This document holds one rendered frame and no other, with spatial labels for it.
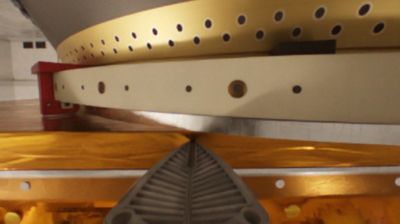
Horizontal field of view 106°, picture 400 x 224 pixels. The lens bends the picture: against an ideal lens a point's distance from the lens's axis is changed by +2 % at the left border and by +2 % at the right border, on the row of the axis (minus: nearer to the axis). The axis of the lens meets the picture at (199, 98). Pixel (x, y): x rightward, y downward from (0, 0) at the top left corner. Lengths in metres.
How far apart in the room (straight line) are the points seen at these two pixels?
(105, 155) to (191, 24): 0.18
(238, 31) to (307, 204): 0.23
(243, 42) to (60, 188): 0.27
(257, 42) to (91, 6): 0.21
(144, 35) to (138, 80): 0.07
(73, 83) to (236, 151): 0.24
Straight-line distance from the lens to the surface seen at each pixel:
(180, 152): 0.17
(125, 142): 0.21
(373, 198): 0.32
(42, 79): 0.37
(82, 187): 0.26
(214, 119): 0.18
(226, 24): 0.17
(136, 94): 0.17
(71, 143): 0.24
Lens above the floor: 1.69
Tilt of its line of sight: 5 degrees up
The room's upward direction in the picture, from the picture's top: 180 degrees counter-clockwise
